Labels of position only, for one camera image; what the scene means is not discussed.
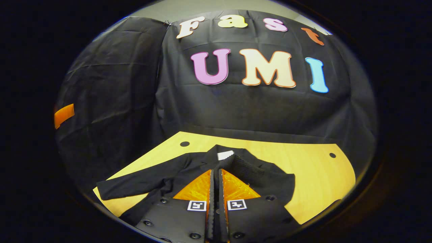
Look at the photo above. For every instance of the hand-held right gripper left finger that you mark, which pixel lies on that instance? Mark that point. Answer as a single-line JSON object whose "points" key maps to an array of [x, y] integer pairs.
{"points": [[211, 209]]}

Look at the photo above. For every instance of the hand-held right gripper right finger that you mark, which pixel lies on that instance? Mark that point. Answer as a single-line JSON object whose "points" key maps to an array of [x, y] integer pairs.
{"points": [[222, 209]]}

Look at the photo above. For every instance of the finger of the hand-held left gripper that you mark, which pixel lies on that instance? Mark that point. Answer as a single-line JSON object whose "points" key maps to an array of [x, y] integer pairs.
{"points": [[64, 115]]}

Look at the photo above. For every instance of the black shirt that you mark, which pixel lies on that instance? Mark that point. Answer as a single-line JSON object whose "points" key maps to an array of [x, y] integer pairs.
{"points": [[152, 182]]}

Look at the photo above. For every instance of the black backdrop cloth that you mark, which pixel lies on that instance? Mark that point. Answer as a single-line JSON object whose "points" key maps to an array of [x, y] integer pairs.
{"points": [[253, 108]]}

